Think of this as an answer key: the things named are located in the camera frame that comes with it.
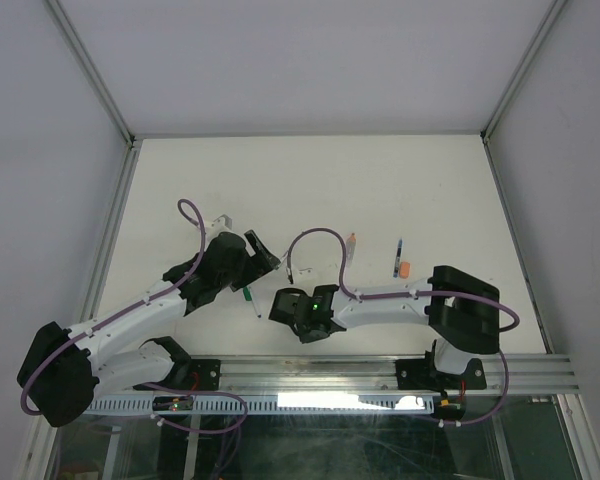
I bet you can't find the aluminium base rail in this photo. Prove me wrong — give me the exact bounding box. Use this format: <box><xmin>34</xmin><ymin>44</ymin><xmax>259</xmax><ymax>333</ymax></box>
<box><xmin>43</xmin><ymin>352</ymin><xmax>581</xmax><ymax>401</ymax></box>

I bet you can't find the orange pen cap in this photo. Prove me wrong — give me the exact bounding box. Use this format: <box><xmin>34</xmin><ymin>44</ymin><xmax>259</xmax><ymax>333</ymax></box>
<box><xmin>398</xmin><ymin>261</ymin><xmax>411</xmax><ymax>279</ymax></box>

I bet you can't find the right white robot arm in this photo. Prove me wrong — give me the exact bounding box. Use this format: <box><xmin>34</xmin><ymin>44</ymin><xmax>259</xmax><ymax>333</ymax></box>
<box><xmin>268</xmin><ymin>266</ymin><xmax>500</xmax><ymax>387</ymax></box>

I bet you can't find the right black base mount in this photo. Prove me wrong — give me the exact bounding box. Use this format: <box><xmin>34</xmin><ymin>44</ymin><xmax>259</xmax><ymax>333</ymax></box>
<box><xmin>394</xmin><ymin>358</ymin><xmax>487</xmax><ymax>392</ymax></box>

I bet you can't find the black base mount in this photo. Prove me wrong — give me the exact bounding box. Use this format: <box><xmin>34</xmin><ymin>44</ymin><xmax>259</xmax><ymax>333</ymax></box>
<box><xmin>168</xmin><ymin>358</ymin><xmax>221</xmax><ymax>391</ymax></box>
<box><xmin>394</xmin><ymin>358</ymin><xmax>487</xmax><ymax>392</ymax></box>

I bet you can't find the slotted cable duct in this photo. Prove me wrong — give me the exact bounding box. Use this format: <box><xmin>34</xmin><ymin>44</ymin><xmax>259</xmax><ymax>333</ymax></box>
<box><xmin>86</xmin><ymin>392</ymin><xmax>434</xmax><ymax>416</ymax></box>

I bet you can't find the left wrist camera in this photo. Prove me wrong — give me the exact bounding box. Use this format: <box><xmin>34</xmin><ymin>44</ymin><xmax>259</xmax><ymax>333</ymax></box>
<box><xmin>203</xmin><ymin>214</ymin><xmax>233</xmax><ymax>237</ymax></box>

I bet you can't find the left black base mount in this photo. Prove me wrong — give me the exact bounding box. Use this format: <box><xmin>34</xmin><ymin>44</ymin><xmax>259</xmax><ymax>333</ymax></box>
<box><xmin>168</xmin><ymin>358</ymin><xmax>221</xmax><ymax>391</ymax></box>

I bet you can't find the orange tip clear marker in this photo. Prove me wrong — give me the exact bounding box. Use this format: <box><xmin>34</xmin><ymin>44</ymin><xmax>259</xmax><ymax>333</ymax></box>
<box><xmin>345</xmin><ymin>233</ymin><xmax>357</xmax><ymax>267</ymax></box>

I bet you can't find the white pen blue tip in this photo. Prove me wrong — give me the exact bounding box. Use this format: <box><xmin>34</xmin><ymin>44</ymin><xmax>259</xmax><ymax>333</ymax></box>
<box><xmin>251</xmin><ymin>299</ymin><xmax>262</xmax><ymax>318</ymax></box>

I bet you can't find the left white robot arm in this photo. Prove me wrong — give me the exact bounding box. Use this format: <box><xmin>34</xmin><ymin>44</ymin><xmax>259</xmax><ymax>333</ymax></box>
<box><xmin>17</xmin><ymin>231</ymin><xmax>280</xmax><ymax>428</ymax></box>

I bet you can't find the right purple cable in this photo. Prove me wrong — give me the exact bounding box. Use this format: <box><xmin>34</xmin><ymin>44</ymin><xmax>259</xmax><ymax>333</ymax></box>
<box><xmin>284</xmin><ymin>227</ymin><xmax>521</xmax><ymax>427</ymax></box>

